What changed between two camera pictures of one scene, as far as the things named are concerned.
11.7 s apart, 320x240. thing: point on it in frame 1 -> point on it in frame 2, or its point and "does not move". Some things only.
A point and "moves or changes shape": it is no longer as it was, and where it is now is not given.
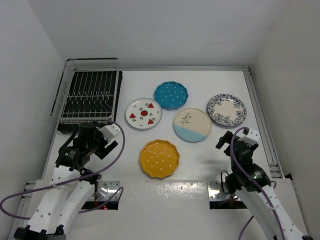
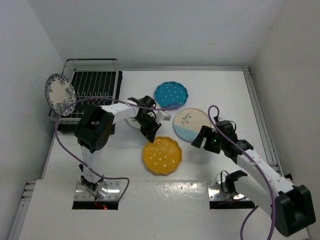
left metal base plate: x=107 y=189 does not move
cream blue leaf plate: x=192 y=125 does not move
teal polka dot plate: x=171 y=95 does not move
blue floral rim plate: x=226 y=110 -> x=60 y=92
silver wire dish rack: x=86 y=91 does not move
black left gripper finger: x=108 y=149 -> x=143 y=130
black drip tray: x=92 y=98 does not move
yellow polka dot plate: x=159 y=159 moves or changes shape
